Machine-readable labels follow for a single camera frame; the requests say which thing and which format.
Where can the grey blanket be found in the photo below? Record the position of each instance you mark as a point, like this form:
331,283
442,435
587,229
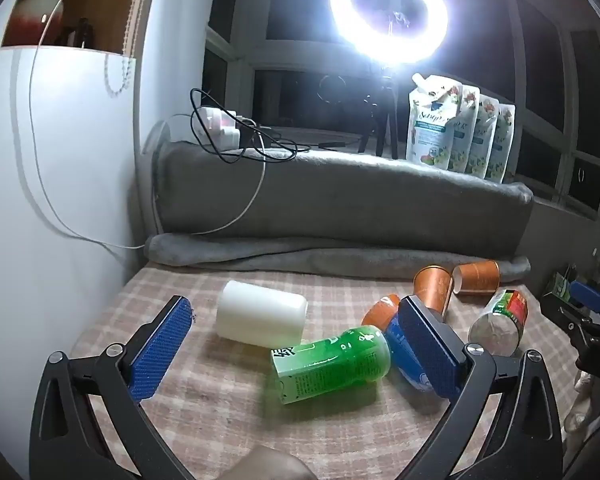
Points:
340,195

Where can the checked bed sheet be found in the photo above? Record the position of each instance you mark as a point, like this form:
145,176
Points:
220,385

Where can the window frame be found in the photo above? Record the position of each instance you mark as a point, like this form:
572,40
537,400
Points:
545,125

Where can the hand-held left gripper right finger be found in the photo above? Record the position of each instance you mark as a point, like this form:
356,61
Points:
425,347

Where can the red green labelled can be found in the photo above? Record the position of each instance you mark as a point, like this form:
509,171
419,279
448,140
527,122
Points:
500,320

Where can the black tripod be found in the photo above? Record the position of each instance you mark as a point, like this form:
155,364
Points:
382,115

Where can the red and white vase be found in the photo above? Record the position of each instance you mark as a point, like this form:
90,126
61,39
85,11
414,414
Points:
35,7

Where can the green plastic bottle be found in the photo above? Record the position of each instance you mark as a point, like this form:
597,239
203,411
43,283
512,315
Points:
332,364

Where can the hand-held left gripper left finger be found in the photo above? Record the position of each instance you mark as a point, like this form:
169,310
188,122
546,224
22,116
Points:
159,349

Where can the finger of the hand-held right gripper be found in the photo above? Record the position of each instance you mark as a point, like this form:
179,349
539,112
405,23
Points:
587,294
562,312

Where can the beige rounded object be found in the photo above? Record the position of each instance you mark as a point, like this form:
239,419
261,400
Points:
267,465

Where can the orange paper cup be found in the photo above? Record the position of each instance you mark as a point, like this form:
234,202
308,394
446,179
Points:
380,311
434,290
477,276

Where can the white plastic cup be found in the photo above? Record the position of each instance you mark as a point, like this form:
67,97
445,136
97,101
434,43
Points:
260,315

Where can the blue can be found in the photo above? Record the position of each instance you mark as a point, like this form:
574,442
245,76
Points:
402,355

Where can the green packet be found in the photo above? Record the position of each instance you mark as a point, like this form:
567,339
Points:
560,285

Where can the large white detergent pouch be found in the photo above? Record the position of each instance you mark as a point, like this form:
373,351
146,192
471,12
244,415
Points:
430,125

